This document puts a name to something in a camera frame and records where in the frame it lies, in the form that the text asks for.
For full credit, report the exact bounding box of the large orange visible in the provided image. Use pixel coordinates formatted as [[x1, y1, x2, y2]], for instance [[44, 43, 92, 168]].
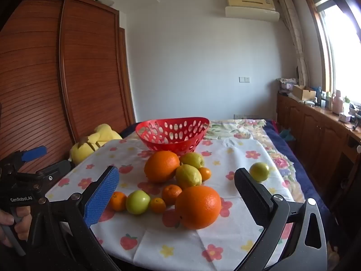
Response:
[[175, 186, 222, 230], [144, 150, 180, 183]]

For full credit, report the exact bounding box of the wooden framed window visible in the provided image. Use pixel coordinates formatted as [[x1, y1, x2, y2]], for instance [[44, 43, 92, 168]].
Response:
[[302, 0, 361, 105]]

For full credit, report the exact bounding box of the person's left hand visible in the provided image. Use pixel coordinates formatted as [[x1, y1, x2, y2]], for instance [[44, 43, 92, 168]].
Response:
[[0, 206, 32, 247]]

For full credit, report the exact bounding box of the white strawberry flower cloth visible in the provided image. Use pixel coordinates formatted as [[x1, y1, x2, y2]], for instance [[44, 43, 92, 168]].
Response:
[[45, 138, 306, 271]]

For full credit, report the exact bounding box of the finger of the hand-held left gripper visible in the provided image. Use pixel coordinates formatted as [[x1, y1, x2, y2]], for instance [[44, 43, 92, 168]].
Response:
[[11, 146, 48, 166], [35, 160, 73, 185]]

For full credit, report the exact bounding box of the open cardboard box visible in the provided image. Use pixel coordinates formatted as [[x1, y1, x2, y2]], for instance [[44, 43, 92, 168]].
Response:
[[292, 85, 316, 101]]

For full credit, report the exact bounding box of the red perforated plastic basket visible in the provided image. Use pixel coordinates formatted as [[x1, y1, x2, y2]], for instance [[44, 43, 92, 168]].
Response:
[[135, 116, 210, 152]]

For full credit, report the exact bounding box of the teal soft toy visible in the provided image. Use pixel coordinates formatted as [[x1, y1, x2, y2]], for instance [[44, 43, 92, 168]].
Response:
[[279, 128, 295, 142]]

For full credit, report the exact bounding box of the yellow plush toy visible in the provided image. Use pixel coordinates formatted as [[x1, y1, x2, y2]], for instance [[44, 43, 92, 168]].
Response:
[[69, 124, 123, 166]]

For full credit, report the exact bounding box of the patterned beige curtain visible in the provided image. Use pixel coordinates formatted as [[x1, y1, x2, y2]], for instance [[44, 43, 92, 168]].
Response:
[[278, 0, 309, 86]]

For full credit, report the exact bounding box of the dark blue bedsheet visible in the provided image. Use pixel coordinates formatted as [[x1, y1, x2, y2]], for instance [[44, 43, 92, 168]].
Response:
[[265, 120, 330, 218]]

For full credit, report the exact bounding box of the small tangerine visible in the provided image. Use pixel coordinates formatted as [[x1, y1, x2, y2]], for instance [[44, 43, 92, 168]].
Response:
[[149, 197, 167, 214], [109, 191, 128, 212], [162, 185, 183, 206], [197, 167, 212, 182]]

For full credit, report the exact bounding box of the floral blanket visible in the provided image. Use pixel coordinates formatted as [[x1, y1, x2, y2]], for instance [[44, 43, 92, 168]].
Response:
[[121, 119, 306, 204]]

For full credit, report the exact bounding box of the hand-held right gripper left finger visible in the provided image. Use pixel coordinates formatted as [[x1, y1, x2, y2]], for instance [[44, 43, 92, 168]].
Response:
[[27, 165, 120, 271]]

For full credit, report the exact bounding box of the green apple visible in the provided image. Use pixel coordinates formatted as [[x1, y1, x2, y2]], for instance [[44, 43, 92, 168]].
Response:
[[180, 152, 205, 169], [126, 190, 151, 214], [249, 162, 270, 182]]

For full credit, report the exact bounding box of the pink bottle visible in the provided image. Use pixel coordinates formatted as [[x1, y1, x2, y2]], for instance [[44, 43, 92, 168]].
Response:
[[332, 90, 344, 115]]

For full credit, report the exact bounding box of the long wooden cabinet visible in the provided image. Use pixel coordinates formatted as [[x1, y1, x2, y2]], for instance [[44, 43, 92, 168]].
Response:
[[276, 93, 361, 218]]

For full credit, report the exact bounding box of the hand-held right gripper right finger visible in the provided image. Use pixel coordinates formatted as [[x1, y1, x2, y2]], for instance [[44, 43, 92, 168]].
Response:
[[234, 168, 328, 271]]

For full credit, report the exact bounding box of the brown wooden wardrobe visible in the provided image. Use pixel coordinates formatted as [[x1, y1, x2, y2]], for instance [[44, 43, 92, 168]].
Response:
[[0, 0, 136, 175]]

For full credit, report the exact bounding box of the yellowed wall air conditioner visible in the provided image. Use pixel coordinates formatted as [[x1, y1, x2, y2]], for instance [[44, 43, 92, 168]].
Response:
[[227, 0, 276, 11]]

